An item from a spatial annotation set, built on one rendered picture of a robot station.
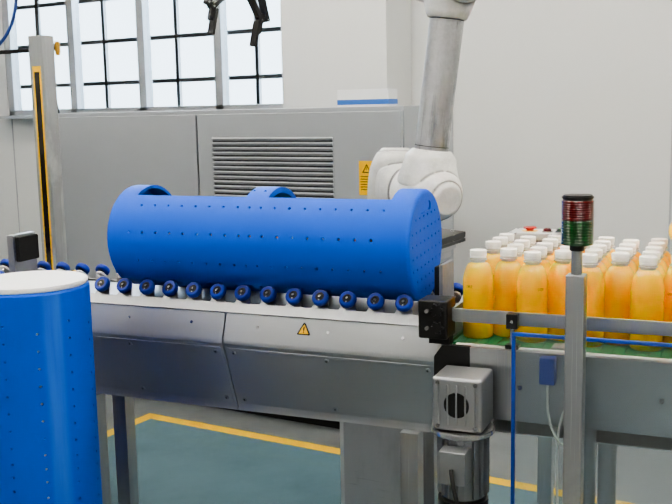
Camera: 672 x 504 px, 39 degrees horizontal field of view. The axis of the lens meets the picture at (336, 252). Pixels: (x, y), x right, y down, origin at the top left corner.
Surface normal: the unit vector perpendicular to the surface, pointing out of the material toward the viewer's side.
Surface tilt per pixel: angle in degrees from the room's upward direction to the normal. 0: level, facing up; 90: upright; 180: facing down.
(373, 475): 90
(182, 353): 110
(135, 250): 99
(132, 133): 90
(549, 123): 90
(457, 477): 90
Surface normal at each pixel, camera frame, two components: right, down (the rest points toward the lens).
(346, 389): -0.36, 0.47
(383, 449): -0.51, 0.14
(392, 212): -0.31, -0.54
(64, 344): 0.74, 0.08
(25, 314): 0.23, 0.14
